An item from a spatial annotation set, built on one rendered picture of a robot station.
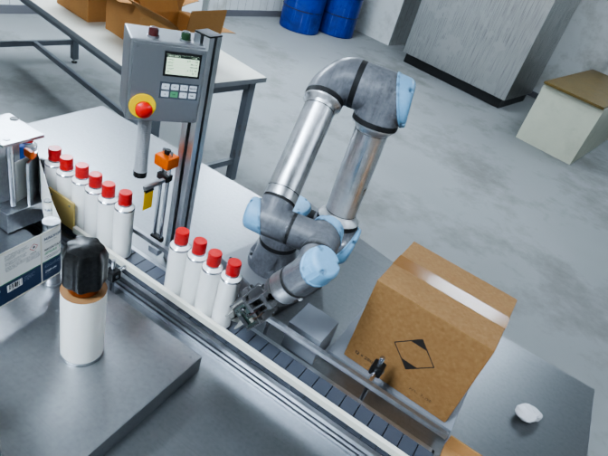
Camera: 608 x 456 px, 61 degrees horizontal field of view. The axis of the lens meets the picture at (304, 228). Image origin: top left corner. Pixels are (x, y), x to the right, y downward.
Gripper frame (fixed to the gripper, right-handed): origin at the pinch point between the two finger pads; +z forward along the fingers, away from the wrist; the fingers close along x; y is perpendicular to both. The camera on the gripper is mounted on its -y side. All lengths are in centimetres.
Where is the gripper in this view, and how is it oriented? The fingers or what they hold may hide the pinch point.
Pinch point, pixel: (236, 316)
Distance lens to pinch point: 129.5
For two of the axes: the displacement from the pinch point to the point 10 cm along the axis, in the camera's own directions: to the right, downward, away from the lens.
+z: -6.3, 4.5, 6.3
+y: -5.1, 3.8, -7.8
